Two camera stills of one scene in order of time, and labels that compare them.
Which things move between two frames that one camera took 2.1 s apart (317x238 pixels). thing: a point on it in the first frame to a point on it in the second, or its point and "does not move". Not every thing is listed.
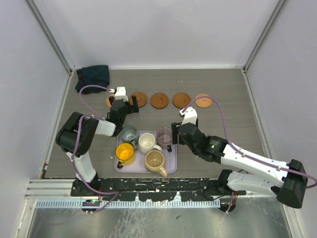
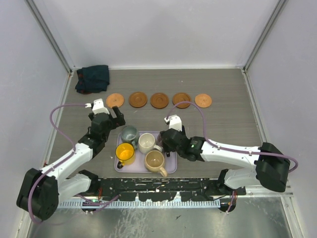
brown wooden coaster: [142, 98] does not move
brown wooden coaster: [159, 100] does not move
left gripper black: [132, 108] to [119, 120]
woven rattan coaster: [203, 102] does not move
